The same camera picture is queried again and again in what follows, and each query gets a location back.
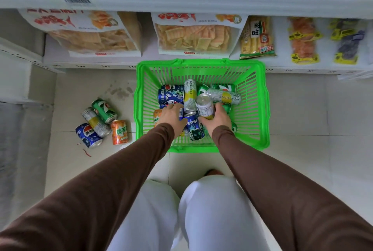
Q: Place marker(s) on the orange snack packet yellow label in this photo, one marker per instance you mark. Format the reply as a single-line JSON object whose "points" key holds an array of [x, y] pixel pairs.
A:
{"points": [[303, 44]]}

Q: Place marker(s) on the person's right forearm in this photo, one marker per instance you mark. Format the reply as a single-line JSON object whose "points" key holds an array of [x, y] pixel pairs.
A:
{"points": [[291, 201]]}

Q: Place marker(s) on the person's right leg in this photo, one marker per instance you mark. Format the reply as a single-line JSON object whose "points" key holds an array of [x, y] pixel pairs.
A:
{"points": [[218, 215]]}

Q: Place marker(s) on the small red scrap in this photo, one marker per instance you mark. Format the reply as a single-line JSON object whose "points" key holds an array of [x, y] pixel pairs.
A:
{"points": [[86, 153]]}

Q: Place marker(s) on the dark snack packet yellow label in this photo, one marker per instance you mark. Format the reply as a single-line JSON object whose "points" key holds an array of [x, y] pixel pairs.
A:
{"points": [[348, 46]]}

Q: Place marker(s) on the yellow rice cracker packet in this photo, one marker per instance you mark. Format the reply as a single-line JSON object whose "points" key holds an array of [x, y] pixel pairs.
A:
{"points": [[256, 41]]}

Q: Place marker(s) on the green plastic basket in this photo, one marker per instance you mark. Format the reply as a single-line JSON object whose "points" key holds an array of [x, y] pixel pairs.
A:
{"points": [[174, 63]]}

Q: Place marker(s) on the person's leg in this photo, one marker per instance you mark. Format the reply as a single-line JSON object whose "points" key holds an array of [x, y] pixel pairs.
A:
{"points": [[218, 215], [145, 218]]}

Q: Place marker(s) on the person's left hand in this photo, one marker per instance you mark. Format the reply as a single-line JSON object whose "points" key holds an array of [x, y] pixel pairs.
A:
{"points": [[172, 118]]}

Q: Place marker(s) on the person's left forearm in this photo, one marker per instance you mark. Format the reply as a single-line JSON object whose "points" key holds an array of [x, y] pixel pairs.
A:
{"points": [[87, 195]]}

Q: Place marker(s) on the person's right hand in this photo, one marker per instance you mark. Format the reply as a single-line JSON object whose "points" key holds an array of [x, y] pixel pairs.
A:
{"points": [[218, 119]]}

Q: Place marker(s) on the red right shoe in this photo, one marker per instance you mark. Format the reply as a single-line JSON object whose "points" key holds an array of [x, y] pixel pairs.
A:
{"points": [[214, 172]]}

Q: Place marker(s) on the green 7up can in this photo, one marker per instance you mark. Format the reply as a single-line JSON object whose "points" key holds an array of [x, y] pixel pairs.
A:
{"points": [[104, 111]]}

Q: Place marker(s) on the large fish crisp bag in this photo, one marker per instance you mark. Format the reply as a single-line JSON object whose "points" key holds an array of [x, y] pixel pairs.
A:
{"points": [[198, 38], [87, 41]]}

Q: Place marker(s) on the person's left leg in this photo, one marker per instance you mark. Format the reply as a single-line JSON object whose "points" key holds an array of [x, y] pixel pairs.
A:
{"points": [[145, 218]]}

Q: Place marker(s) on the pile of cans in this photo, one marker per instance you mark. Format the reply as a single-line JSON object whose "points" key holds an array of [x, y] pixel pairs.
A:
{"points": [[172, 95]]}

